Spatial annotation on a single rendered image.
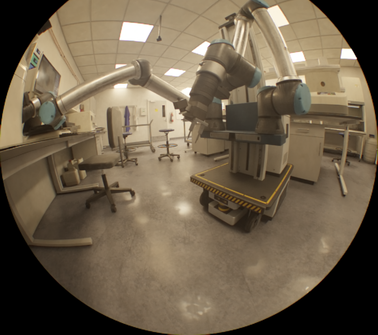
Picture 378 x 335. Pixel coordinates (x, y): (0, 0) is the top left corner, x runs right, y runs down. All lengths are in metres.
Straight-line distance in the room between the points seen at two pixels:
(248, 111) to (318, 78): 1.63
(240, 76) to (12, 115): 0.70
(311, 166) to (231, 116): 1.28
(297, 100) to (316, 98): 1.17
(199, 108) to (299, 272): 0.99
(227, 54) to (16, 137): 0.66
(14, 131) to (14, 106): 0.06
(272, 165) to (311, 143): 0.82
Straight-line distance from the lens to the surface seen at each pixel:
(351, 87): 4.46
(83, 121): 2.65
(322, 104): 1.79
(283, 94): 0.67
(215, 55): 0.43
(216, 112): 1.00
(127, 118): 5.97
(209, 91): 0.37
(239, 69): 0.46
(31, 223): 1.60
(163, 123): 6.49
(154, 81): 0.89
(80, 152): 2.88
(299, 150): 1.84
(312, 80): 2.33
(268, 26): 0.80
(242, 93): 1.11
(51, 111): 0.62
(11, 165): 0.40
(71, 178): 2.28
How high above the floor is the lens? 0.75
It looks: 10 degrees down
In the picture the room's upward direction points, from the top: 3 degrees counter-clockwise
